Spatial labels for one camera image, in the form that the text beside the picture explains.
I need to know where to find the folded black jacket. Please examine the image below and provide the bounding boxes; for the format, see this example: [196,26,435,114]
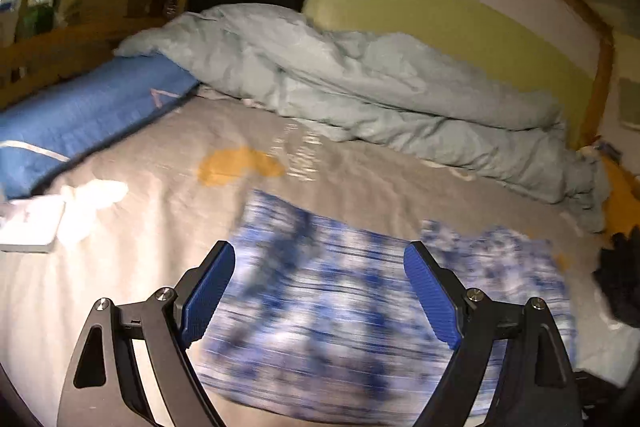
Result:
[592,225,640,329]

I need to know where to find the orange yellow pillow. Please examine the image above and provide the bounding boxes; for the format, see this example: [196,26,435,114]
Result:
[601,155,640,243]

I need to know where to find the blue white plaid shirt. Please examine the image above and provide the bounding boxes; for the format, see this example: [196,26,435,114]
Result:
[192,188,576,423]

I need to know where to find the blue pillow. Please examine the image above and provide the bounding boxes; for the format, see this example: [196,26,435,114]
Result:
[1,54,198,199]

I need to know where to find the grey printed bed sheet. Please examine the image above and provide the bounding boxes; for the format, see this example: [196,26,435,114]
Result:
[1,98,639,426]

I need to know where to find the light grey-blue duvet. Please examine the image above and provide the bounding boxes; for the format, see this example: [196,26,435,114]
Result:
[117,3,610,233]

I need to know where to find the wooden bed frame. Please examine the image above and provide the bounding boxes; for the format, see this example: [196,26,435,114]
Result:
[1,0,613,146]

